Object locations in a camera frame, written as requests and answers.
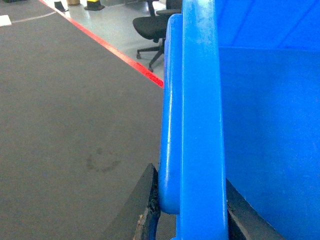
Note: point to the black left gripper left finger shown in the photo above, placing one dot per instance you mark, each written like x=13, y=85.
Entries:
x=138, y=219

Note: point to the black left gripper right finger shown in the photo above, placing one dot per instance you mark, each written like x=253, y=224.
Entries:
x=244, y=223

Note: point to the large blue plastic crate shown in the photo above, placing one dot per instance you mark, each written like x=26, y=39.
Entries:
x=241, y=106

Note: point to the black office chair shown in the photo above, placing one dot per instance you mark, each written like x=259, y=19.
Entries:
x=154, y=27

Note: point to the yellow black striped bollard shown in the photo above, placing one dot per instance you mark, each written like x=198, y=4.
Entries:
x=94, y=5

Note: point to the white floor sheet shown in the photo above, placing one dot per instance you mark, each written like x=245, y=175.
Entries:
x=5, y=21

